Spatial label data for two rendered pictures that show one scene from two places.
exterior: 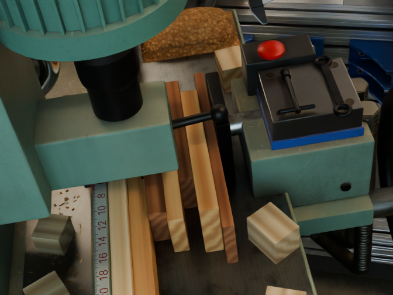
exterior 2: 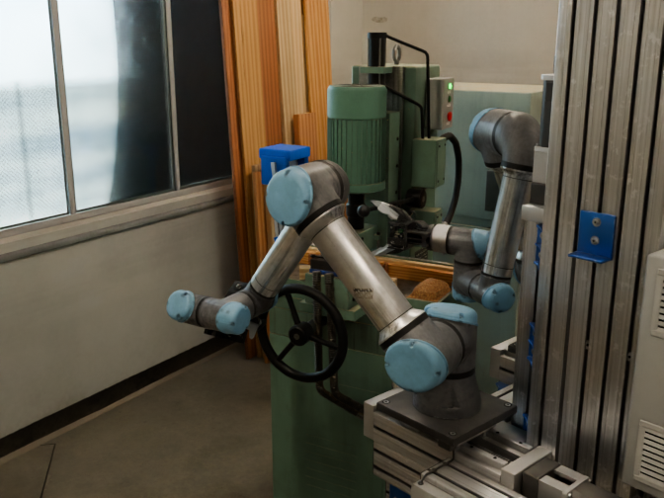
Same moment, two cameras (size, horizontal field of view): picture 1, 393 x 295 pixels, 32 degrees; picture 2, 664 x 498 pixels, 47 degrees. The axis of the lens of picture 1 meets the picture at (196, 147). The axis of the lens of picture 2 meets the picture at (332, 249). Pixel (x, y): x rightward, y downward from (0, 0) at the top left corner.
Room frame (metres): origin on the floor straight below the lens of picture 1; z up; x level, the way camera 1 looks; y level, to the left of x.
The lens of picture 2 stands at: (1.55, -1.98, 1.61)
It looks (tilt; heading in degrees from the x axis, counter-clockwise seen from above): 15 degrees down; 119
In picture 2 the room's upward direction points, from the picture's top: straight up
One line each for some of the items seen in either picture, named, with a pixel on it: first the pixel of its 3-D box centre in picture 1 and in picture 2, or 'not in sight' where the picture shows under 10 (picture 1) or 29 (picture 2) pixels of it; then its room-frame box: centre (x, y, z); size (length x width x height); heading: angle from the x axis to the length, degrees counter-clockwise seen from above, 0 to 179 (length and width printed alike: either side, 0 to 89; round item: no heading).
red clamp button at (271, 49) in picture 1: (271, 50); not in sight; (0.59, -0.10, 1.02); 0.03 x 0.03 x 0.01
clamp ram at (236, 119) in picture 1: (246, 122); not in sight; (0.55, -0.06, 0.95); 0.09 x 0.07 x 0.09; 1
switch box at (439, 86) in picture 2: not in sight; (439, 103); (0.65, 0.39, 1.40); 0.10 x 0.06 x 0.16; 91
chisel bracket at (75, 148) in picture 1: (107, 139); (359, 241); (0.52, 0.09, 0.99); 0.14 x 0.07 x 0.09; 91
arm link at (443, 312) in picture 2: not in sight; (449, 334); (1.03, -0.50, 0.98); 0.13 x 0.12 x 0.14; 88
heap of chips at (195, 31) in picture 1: (186, 26); (431, 286); (0.80, -0.01, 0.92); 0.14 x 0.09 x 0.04; 91
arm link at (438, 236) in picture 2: not in sight; (441, 239); (0.86, -0.11, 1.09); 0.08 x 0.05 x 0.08; 91
